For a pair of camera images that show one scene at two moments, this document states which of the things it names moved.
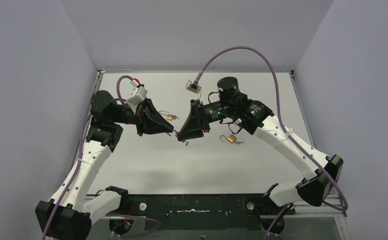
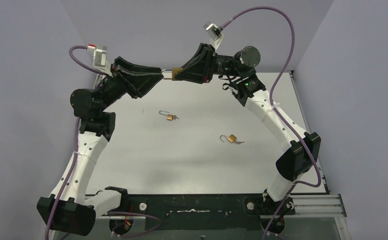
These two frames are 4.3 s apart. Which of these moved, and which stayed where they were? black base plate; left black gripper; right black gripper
Moved: left black gripper; right black gripper
Stayed: black base plate
